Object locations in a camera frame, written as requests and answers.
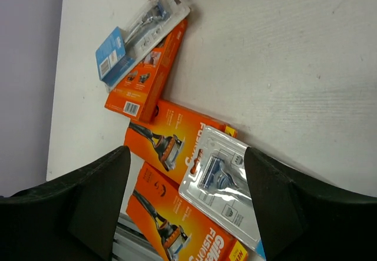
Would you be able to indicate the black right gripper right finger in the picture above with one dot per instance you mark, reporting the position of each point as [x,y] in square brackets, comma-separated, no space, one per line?
[303,218]

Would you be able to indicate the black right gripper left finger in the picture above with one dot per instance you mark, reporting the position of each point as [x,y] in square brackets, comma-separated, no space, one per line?
[72,217]

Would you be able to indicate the clear blister razor pack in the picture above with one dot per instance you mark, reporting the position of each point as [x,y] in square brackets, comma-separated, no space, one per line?
[125,47]
[215,183]

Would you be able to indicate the orange Gillette Fusion box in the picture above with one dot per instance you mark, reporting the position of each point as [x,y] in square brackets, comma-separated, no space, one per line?
[169,141]
[175,228]

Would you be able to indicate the orange Gillette Styler box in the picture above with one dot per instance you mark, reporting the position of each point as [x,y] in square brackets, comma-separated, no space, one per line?
[137,94]

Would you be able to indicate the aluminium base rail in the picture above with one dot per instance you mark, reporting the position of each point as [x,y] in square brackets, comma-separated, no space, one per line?
[130,244]

